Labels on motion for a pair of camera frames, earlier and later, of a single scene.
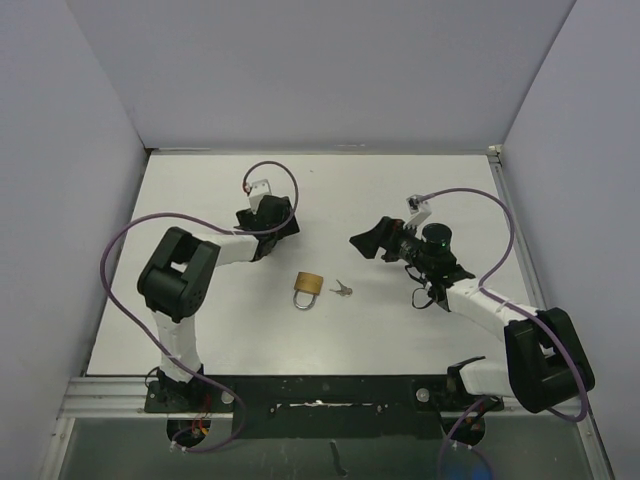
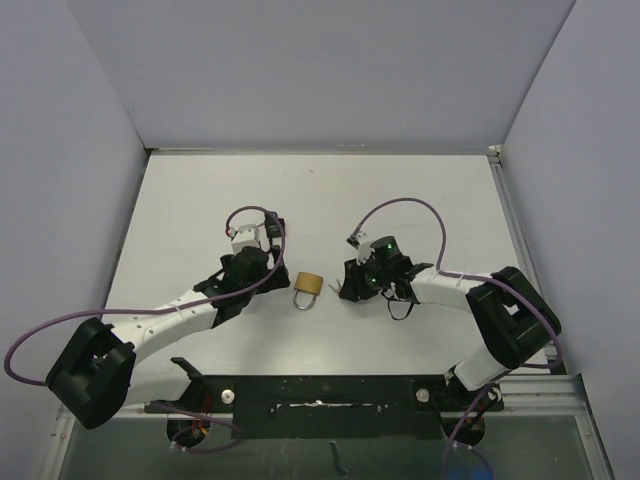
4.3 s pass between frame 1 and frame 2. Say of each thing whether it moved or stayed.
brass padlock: stayed
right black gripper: moved
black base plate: stayed
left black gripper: moved
